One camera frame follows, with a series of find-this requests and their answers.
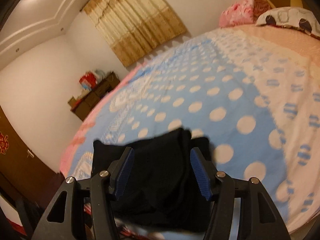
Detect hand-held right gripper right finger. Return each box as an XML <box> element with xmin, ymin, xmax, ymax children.
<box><xmin>190</xmin><ymin>147</ymin><xmax>292</xmax><ymax>240</ymax></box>

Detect black pants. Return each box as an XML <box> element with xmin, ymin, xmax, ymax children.
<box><xmin>91</xmin><ymin>127</ymin><xmax>210</xmax><ymax>233</ymax></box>

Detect white pillow with dark dots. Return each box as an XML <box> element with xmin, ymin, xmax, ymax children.
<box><xmin>255</xmin><ymin>7</ymin><xmax>320</xmax><ymax>38</ymax></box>

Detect brown wooden door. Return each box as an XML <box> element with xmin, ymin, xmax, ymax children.
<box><xmin>0</xmin><ymin>105</ymin><xmax>63</xmax><ymax>202</ymax></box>

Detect red door decoration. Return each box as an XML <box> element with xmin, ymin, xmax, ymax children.
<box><xmin>0</xmin><ymin>132</ymin><xmax>9</xmax><ymax>155</ymax></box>

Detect beige patterned window curtain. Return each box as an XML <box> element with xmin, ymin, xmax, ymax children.
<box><xmin>82</xmin><ymin>0</ymin><xmax>187</xmax><ymax>67</ymax></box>

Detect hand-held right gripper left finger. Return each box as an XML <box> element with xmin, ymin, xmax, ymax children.
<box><xmin>31</xmin><ymin>147</ymin><xmax>134</xmax><ymax>240</ymax></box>

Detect brown wooden desk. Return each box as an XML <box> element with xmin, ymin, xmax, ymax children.
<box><xmin>68</xmin><ymin>72</ymin><xmax>120</xmax><ymax>122</ymax></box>

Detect polka dot printed bed sheet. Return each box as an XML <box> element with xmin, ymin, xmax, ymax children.
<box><xmin>60</xmin><ymin>24</ymin><xmax>320</xmax><ymax>240</ymax></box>

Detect pink floral folded blanket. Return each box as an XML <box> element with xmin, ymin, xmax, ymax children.
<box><xmin>219</xmin><ymin>0</ymin><xmax>272</xmax><ymax>28</ymax></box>

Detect red gift bag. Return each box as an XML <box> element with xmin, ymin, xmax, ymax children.
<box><xmin>79</xmin><ymin>72</ymin><xmax>97</xmax><ymax>87</ymax></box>

